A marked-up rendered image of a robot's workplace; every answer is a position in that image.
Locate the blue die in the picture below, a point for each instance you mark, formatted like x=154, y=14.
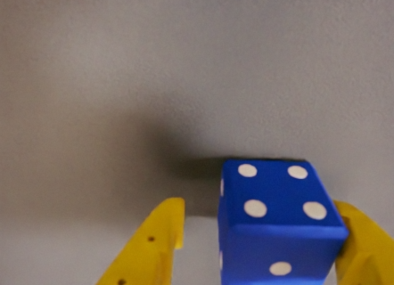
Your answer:
x=277, y=224

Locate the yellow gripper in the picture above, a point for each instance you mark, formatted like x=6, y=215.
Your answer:
x=366, y=256

